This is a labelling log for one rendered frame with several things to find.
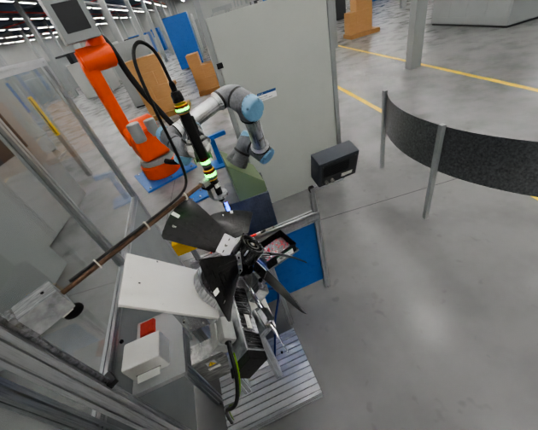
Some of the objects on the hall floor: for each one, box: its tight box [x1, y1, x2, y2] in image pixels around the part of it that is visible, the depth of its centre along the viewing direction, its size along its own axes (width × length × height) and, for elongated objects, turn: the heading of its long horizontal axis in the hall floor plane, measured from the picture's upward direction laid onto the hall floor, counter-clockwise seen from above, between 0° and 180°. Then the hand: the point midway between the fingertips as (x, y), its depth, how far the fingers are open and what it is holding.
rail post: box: [314, 220, 330, 288], centre depth 206 cm, size 4×4×78 cm
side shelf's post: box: [184, 363, 223, 405], centre depth 155 cm, size 4×4×83 cm
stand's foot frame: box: [219, 328, 324, 430], centre depth 181 cm, size 62×46×8 cm
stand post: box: [261, 337, 284, 379], centre depth 156 cm, size 4×9×91 cm, turn 35°
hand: (200, 151), depth 91 cm, fingers closed on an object, 4 cm apart
